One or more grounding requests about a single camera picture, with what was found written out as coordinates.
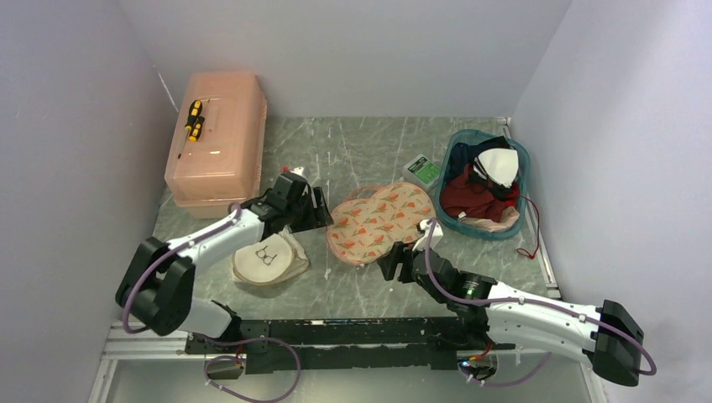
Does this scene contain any teal plastic basket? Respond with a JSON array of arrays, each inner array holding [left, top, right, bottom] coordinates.
[[436, 129, 530, 240]]

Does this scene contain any navy blue cloth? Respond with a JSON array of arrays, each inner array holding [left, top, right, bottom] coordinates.
[[444, 136, 510, 182]]

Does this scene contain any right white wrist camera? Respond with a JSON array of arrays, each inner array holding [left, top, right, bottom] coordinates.
[[413, 217, 443, 252]]

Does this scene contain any dark red bra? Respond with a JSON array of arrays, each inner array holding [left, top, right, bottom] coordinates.
[[439, 164, 521, 222]]

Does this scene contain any white mesh laundry bag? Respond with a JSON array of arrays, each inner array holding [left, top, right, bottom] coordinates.
[[231, 229, 310, 286]]

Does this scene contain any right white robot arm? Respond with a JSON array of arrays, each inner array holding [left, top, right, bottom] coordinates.
[[377, 243, 654, 387]]

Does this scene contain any red thin wire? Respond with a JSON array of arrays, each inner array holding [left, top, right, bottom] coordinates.
[[516, 196, 542, 259]]

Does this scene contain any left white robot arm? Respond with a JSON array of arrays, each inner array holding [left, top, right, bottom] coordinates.
[[115, 171, 333, 353]]

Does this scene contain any patterned beige oven mitt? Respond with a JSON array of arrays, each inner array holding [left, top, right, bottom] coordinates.
[[327, 182, 436, 265]]

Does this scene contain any yellow black screwdriver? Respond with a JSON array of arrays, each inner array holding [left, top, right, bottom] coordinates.
[[185, 100, 203, 128], [177, 116, 205, 159]]

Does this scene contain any beige pink cloth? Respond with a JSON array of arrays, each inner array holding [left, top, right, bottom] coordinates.
[[458, 207, 521, 233]]

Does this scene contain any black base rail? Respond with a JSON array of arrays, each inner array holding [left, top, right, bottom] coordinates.
[[185, 317, 513, 374]]

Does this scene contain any pink plastic storage box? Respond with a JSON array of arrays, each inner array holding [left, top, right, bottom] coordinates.
[[165, 71, 267, 219]]

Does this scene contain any green white small box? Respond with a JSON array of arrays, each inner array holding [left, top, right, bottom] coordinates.
[[402, 154, 442, 191]]

